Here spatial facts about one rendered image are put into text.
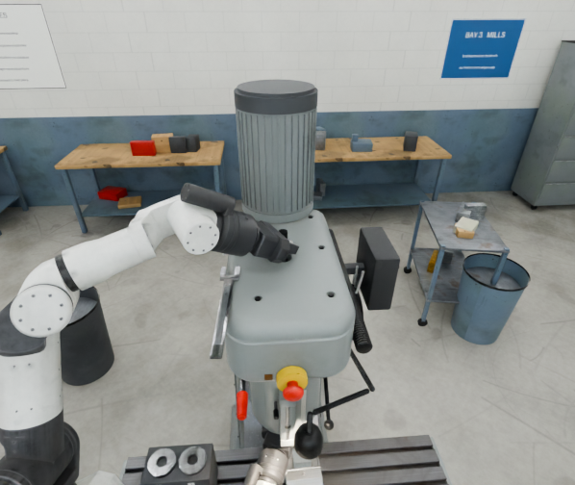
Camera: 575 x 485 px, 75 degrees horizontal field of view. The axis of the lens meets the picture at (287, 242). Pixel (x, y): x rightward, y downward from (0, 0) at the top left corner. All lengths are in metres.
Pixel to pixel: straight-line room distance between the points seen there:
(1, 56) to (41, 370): 5.14
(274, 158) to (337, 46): 4.15
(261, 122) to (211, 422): 2.28
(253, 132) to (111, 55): 4.36
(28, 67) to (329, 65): 3.49
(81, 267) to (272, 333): 0.33
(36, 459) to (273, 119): 0.75
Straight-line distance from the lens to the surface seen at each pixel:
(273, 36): 4.91
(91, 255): 0.67
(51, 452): 0.78
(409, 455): 1.73
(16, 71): 5.65
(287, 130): 0.89
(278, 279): 0.78
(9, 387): 0.73
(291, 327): 0.69
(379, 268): 1.18
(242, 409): 0.80
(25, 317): 0.66
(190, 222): 0.64
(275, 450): 1.24
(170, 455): 1.49
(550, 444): 3.19
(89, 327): 2.95
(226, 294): 0.74
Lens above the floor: 2.37
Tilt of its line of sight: 33 degrees down
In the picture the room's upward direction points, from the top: straight up
